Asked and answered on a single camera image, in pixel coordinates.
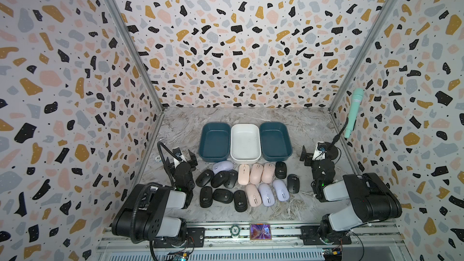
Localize aluminium front rail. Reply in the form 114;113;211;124
93;221;412;261

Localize teal storage box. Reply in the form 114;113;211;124
198;122;231;163
259;122;292;162

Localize black mouse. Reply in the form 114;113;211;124
233;190;248;213
287;174;300;194
275;161;288;180
213;188;234;204
224;170;238;189
210;171;230;188
195;169;215;187
199;186;213;209

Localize black mouse lower middle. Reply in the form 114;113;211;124
213;188;234;204

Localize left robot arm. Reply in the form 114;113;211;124
111;148;198;247

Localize black mouse far upper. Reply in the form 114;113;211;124
275;161;288;180

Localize pink mouse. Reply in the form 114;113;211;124
261;163;276;184
245;184;262;207
238;164;250;186
249;163;263;185

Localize black mouse upper middle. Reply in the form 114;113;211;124
210;171;230;188

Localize green microphone on stand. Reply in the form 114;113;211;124
331;88;364;145

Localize black mouse lower left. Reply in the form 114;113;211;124
199;186;213;209

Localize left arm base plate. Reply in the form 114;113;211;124
153;227;205;251

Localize black mouse lower right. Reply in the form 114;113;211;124
233;190;248;213

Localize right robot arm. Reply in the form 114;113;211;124
300;143;402;244

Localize small colourful screen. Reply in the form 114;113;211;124
250;224;272;240

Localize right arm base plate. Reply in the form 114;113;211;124
300;225;352;245

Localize black mouse upper right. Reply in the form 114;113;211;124
224;170;238;189

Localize right teal storage box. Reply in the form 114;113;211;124
259;122;292;162

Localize white storage box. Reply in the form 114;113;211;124
230;123;262;164

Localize left teal storage box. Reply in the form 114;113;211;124
198;122;231;163

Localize purple mouse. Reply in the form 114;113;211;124
272;179;290;202
258;183;275;207
211;160;234;175

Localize black mouse upper left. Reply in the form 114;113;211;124
195;169;215;187

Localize black mouse far lower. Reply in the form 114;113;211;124
287;174;300;194

